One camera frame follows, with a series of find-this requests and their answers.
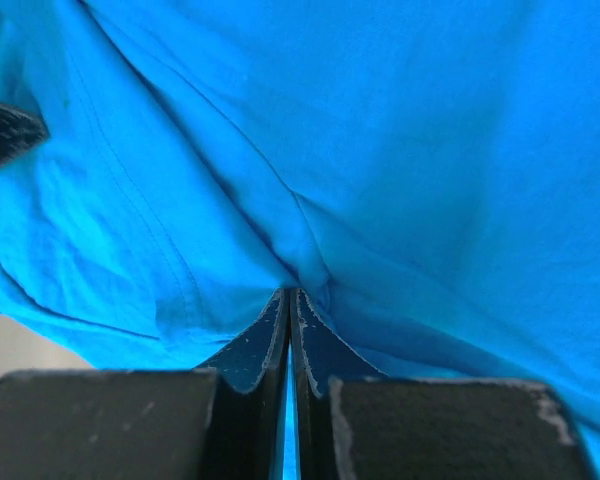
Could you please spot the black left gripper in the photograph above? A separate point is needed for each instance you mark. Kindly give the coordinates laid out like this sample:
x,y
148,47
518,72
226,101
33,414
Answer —
x,y
20,132

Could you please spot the blue t shirt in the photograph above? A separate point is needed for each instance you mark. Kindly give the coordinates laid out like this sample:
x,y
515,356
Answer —
x,y
427,171

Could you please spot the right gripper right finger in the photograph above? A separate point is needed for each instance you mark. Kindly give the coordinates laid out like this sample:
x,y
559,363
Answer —
x,y
355,422

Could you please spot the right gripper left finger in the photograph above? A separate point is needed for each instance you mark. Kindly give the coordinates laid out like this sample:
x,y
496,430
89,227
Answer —
x,y
223,419

